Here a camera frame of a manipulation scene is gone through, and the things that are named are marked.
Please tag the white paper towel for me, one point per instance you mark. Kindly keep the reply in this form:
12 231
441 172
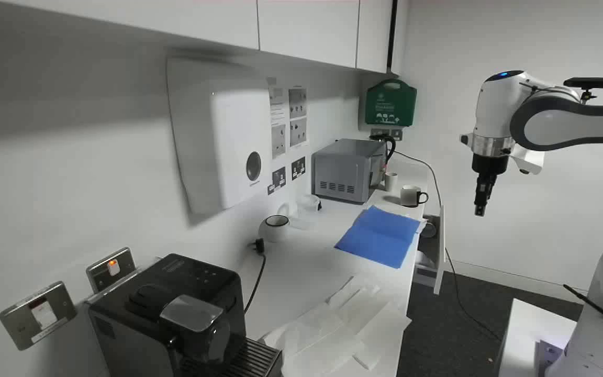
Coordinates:
376 306

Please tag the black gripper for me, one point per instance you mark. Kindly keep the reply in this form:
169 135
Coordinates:
489 166

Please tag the black coffee machine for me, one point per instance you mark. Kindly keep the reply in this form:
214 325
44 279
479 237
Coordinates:
176 315

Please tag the blue cloth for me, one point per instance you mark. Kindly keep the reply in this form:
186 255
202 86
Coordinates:
379 235

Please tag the purple plastic item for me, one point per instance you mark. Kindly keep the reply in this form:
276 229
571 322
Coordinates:
545 356

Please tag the steel wall switch plate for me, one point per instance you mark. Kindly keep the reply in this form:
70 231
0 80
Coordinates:
36 315

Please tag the small white enamel cup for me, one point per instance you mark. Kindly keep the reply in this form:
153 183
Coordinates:
276 219

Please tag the black mug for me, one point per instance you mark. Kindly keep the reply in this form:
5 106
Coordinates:
410 197

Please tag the white paper towel dispenser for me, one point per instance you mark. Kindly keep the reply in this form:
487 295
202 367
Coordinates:
238 139

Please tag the printed wall notice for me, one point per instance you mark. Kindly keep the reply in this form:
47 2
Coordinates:
297 132
276 178
278 141
297 168
276 105
297 100

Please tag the wide white cabinet door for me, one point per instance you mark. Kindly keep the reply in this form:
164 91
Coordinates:
161 16

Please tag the narrow white cabinet door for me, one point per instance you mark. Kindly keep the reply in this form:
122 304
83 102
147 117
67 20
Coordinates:
375 31

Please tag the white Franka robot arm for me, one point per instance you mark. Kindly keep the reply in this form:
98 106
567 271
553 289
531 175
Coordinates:
560 121

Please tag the white side table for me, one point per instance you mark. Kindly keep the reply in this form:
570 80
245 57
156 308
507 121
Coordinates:
524 335

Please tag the small white bottle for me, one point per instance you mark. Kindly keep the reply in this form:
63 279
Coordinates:
389 181

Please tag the grey metal appliance box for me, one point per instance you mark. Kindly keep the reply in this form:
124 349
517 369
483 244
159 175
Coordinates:
344 170

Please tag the pile of white paper towels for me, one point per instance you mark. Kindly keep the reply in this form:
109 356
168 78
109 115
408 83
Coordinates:
315 345

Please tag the medium white cabinet door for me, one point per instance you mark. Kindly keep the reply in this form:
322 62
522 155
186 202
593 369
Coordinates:
308 27

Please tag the white upright post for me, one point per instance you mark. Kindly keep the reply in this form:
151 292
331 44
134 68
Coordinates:
439 252

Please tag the steel plate with orange light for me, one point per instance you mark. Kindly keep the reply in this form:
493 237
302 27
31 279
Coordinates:
109 269

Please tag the black camera on stand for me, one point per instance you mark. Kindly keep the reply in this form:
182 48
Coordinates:
591 81

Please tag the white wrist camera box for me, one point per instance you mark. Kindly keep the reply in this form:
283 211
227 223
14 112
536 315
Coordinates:
528 159

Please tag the green first aid box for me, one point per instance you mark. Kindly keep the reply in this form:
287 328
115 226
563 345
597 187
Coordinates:
389 102

